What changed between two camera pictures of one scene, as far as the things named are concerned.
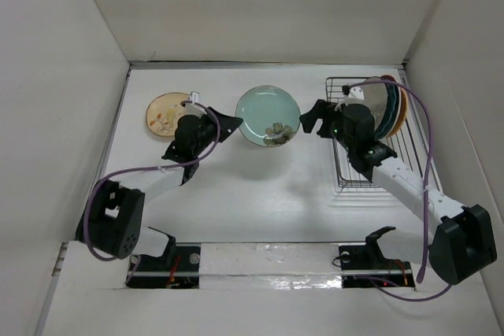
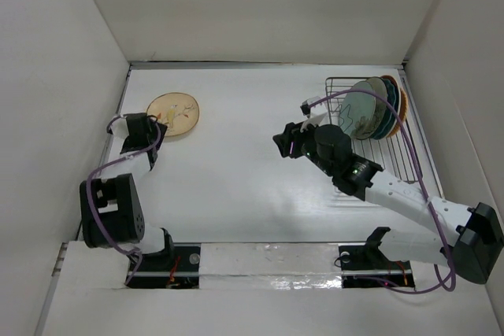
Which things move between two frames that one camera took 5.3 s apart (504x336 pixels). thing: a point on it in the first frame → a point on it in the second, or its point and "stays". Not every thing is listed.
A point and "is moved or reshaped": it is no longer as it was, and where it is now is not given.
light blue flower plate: (270, 114) is moved or reshaped
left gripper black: (228, 124) → (163, 132)
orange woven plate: (405, 105) stays
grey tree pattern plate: (376, 97) stays
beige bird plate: (164, 112) stays
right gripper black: (309, 119) → (292, 133)
